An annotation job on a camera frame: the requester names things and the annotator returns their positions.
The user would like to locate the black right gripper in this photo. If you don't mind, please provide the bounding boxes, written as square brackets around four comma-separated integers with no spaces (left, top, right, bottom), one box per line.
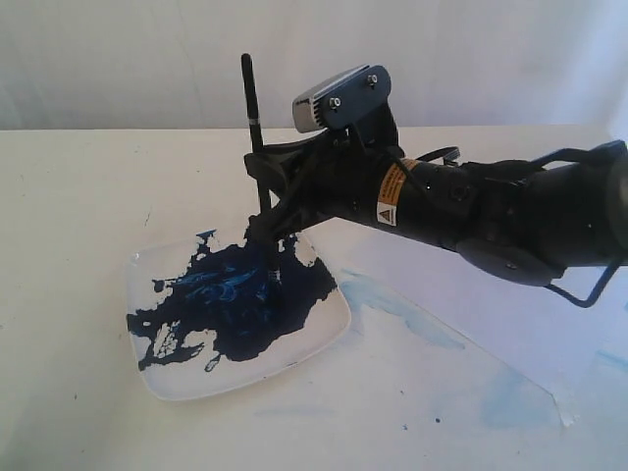
[243,115,443,246]

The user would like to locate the white square paint plate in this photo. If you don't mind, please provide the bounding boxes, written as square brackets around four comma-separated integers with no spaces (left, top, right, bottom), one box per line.
[127,229,350,400]

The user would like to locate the black paintbrush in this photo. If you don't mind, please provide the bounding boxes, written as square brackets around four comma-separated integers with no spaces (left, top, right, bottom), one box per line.
[240,53,283,308]

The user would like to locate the white paper sheet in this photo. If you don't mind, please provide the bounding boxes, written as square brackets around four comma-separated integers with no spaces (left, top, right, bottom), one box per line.
[308,219,627,394]

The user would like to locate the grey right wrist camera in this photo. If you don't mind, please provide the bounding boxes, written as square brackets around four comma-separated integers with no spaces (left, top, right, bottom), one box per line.
[292,64,392,133]

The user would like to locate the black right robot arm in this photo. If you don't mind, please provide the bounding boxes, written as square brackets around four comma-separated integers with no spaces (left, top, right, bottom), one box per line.
[244,117,627,287]

